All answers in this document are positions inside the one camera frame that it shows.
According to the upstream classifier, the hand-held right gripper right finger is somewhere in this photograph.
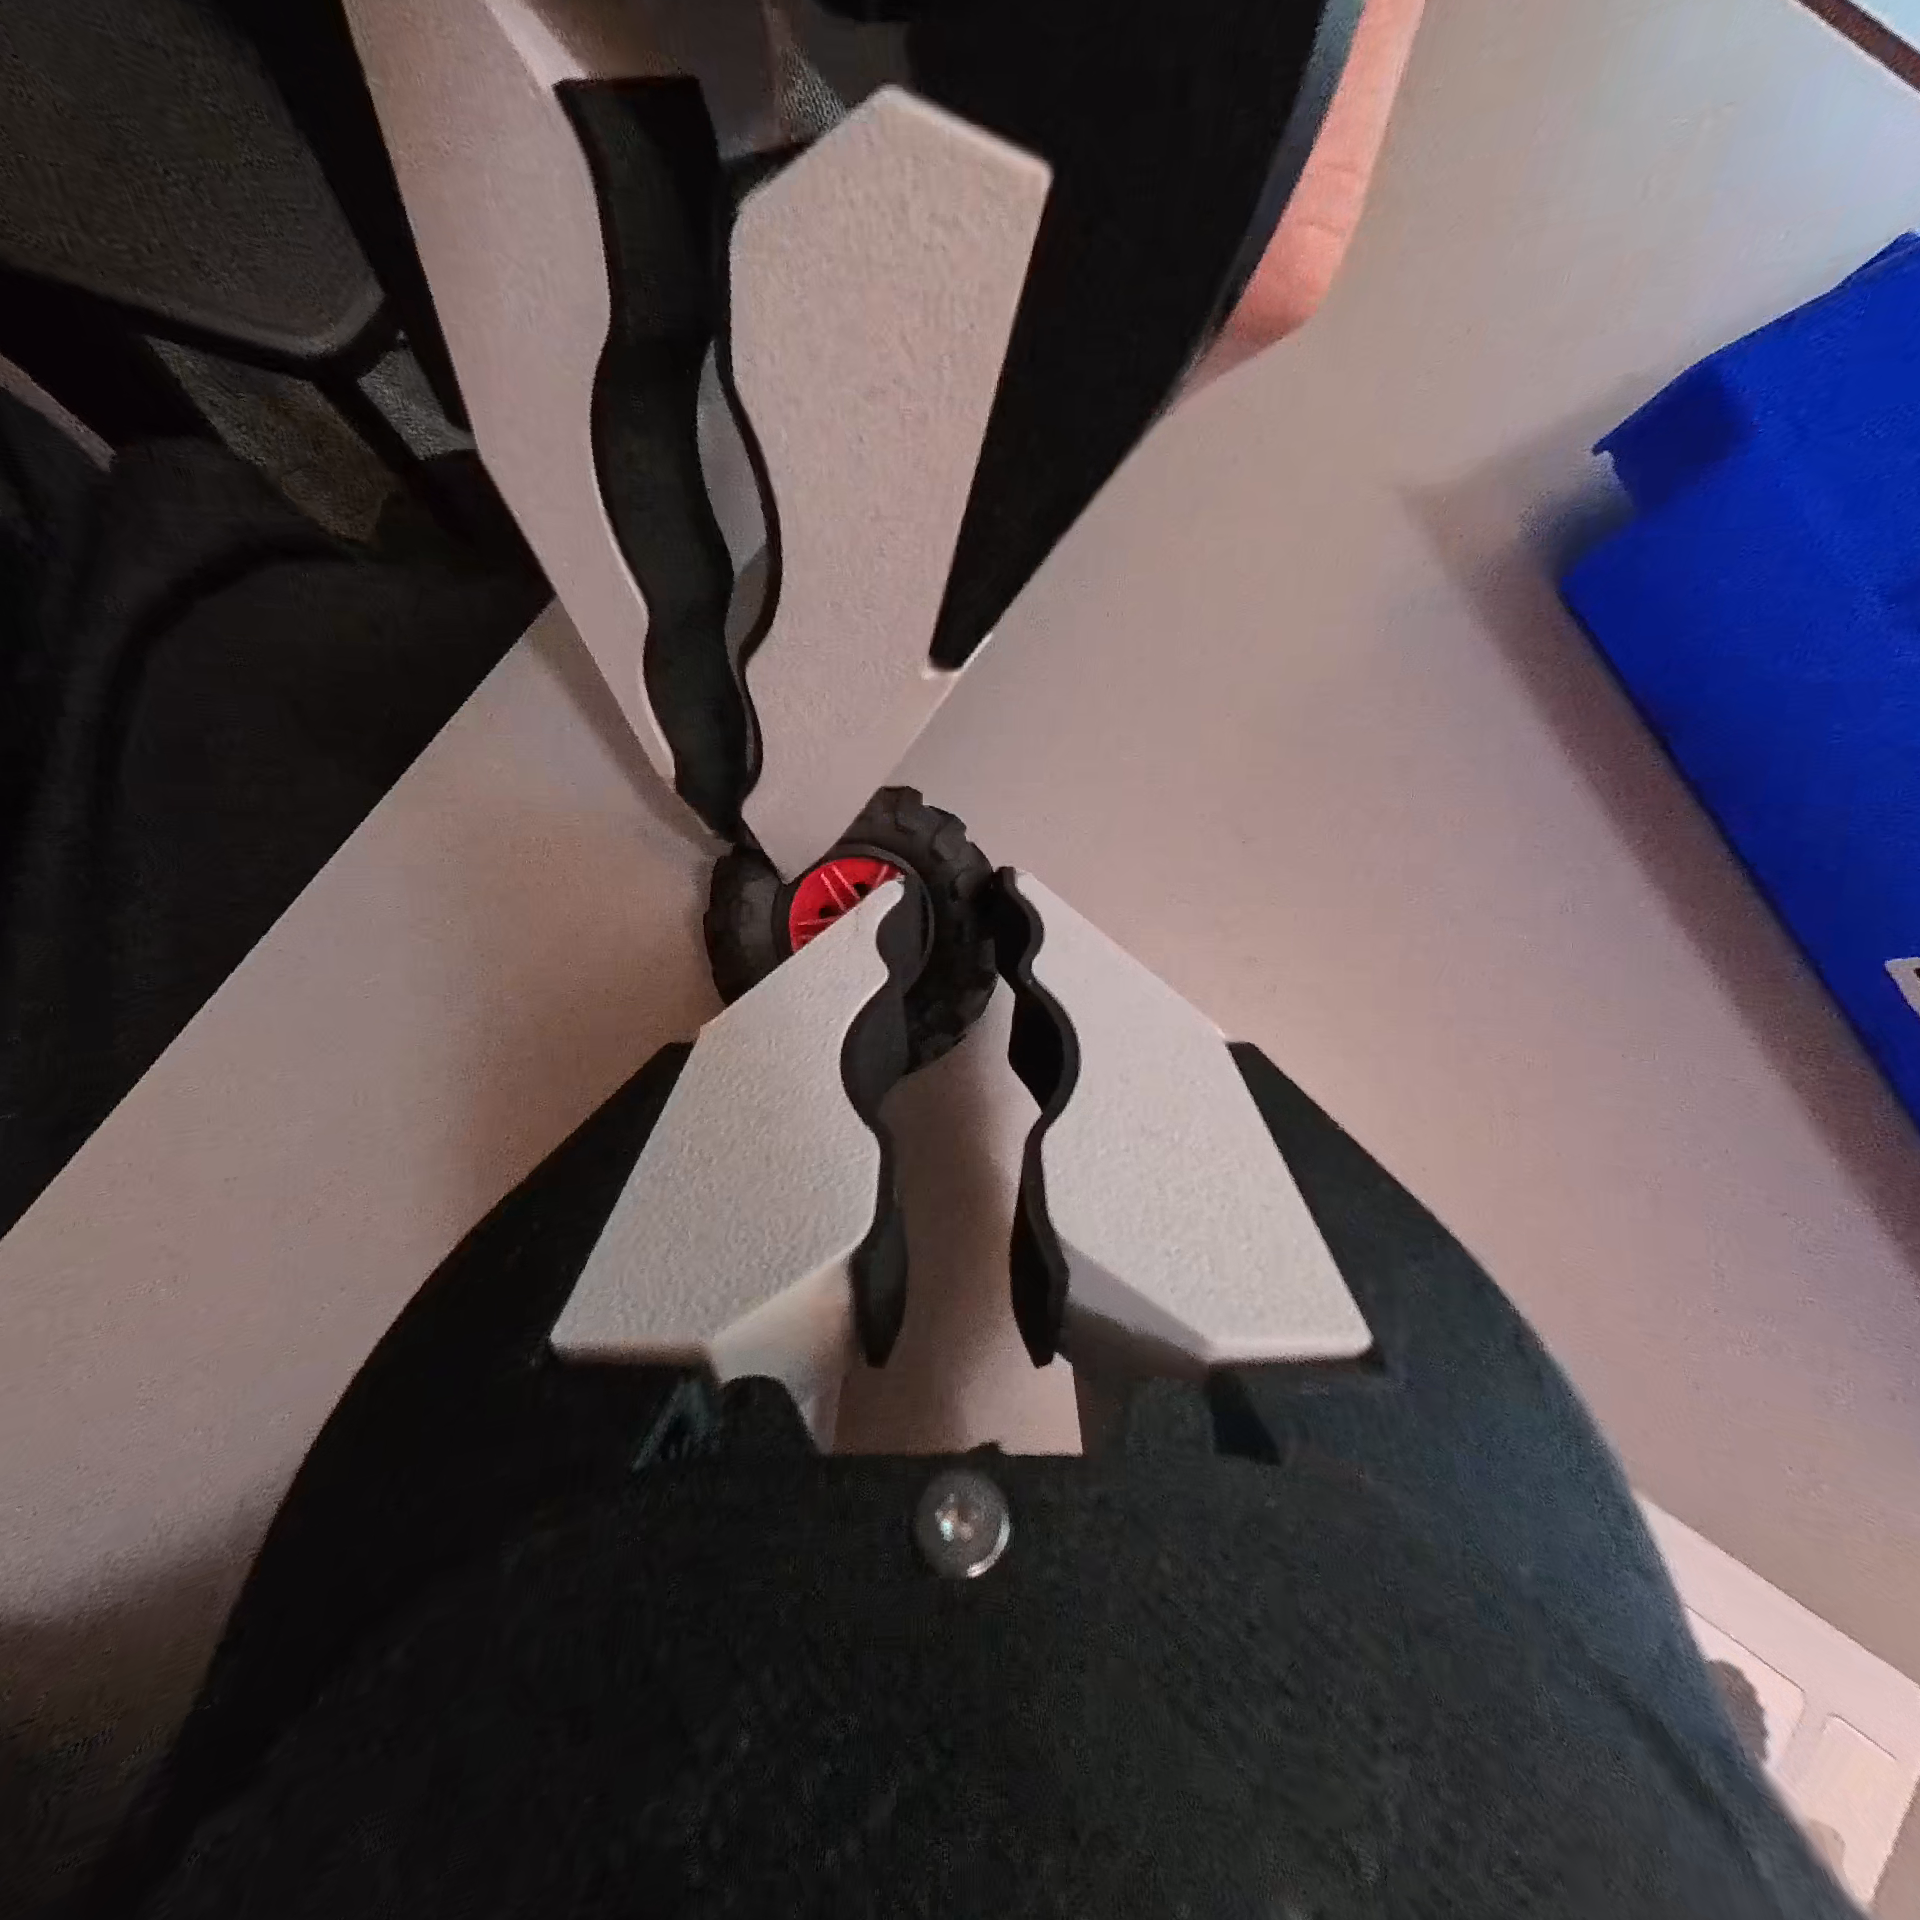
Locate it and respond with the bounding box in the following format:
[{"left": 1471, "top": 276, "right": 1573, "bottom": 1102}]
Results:
[{"left": 975, "top": 867, "right": 1380, "bottom": 1455}]

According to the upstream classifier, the person's black clothing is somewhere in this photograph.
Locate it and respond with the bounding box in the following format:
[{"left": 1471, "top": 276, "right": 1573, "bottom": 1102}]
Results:
[{"left": 0, "top": 374, "right": 559, "bottom": 1234}]

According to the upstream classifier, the person's left hand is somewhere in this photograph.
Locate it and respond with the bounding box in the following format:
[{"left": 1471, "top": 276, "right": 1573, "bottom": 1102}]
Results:
[{"left": 1197, "top": 0, "right": 1423, "bottom": 389}]

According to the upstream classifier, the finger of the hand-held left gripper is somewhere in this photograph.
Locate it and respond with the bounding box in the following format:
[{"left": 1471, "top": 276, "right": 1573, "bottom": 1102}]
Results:
[
  {"left": 727, "top": 85, "right": 1055, "bottom": 885},
  {"left": 343, "top": 0, "right": 783, "bottom": 847}
]

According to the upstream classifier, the blue storage bin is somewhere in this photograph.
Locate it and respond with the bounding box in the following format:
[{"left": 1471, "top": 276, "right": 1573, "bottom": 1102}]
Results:
[{"left": 1557, "top": 231, "right": 1920, "bottom": 1129}]

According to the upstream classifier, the grey desk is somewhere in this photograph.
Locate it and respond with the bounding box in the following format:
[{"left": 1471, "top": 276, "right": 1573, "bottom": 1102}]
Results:
[{"left": 0, "top": 0, "right": 1920, "bottom": 1666}]

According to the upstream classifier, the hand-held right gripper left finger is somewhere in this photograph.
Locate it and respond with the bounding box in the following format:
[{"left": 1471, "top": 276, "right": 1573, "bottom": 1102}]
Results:
[{"left": 549, "top": 879, "right": 937, "bottom": 1454}]

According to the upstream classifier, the small red rim toy wheel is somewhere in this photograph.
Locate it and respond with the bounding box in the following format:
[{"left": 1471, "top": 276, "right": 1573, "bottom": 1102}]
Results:
[{"left": 702, "top": 783, "right": 1002, "bottom": 1069}]

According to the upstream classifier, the grey mesh office chair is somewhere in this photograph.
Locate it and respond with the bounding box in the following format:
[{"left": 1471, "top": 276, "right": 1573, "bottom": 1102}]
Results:
[{"left": 0, "top": 0, "right": 519, "bottom": 558}]

